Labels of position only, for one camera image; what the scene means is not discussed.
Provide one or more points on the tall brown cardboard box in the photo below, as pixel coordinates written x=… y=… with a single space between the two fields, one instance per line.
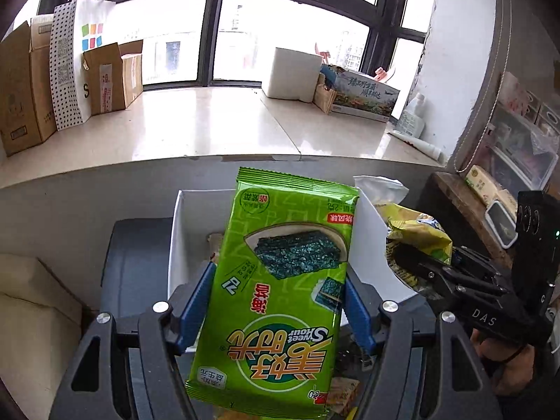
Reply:
x=41 y=33

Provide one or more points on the large brown cardboard box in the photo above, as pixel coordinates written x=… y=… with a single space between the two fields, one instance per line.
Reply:
x=19 y=105

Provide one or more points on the white plastic bottle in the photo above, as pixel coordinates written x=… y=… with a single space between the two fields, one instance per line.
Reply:
x=412 y=120

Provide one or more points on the white bag with coloured squares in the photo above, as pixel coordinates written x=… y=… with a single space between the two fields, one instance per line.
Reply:
x=94 y=22

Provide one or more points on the yellow chip bag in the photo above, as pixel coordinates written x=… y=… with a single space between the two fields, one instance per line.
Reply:
x=420 y=232

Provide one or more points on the open brown cardboard box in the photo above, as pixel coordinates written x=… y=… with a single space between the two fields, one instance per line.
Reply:
x=109 y=78

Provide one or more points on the brown side counter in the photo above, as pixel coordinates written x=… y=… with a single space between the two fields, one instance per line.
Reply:
x=455 y=210

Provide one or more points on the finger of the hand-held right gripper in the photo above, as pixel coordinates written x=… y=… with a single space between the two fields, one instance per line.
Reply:
x=420 y=264
x=477 y=264

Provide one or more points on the orange snack packet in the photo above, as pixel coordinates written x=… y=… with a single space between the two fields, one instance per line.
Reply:
x=343 y=396

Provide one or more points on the white foam box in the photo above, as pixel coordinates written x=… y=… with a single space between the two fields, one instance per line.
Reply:
x=291 y=76

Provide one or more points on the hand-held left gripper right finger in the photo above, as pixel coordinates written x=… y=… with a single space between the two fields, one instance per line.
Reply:
x=356 y=310

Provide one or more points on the white plastic bag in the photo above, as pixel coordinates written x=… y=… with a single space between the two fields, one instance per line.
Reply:
x=380 y=188

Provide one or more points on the beige stone windowsill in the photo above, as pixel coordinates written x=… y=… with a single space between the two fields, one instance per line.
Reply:
x=197 y=127

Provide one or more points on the person's right hand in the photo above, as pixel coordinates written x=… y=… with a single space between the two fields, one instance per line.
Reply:
x=507 y=372

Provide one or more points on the white rimmed container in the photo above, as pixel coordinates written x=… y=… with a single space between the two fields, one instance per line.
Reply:
x=501 y=225

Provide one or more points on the green seaweed snack packet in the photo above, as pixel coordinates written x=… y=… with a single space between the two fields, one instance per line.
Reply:
x=271 y=315

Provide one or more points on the cream sofa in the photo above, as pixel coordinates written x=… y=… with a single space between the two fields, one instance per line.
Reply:
x=35 y=328

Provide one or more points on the beige tissue pack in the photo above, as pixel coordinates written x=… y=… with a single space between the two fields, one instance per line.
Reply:
x=485 y=188

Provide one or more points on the landscape printed carton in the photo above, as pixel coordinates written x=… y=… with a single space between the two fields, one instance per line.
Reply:
x=365 y=94

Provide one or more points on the black window frame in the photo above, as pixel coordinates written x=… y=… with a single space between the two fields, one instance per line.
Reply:
x=214 y=39

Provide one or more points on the clear plastic drawer organizer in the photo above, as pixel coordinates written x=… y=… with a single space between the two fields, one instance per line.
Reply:
x=520 y=140

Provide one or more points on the white cardboard box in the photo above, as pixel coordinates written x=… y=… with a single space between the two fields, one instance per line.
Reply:
x=181 y=245

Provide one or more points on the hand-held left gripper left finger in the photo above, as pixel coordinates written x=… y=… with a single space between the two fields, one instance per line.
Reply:
x=199 y=297

